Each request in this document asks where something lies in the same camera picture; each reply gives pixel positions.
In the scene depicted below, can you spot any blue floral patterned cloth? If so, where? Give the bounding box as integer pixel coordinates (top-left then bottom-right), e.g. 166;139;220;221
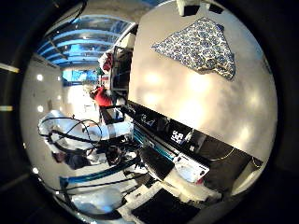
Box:
150;17;236;81

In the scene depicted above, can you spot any black and white marker tag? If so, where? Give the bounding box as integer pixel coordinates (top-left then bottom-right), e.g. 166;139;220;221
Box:
170;130;185;146

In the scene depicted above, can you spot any person in red shirt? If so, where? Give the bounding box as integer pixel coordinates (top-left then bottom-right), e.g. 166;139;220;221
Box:
89;86;114;108

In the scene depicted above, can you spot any red bag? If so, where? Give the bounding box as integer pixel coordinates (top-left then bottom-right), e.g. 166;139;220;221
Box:
102;51;114;73

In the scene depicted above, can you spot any blue lit monitor screen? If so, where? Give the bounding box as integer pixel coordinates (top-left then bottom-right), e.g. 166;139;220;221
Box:
62;69;99;86

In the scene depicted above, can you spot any blue cable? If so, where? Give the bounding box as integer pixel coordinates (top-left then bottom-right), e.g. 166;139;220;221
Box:
59;157;142;189

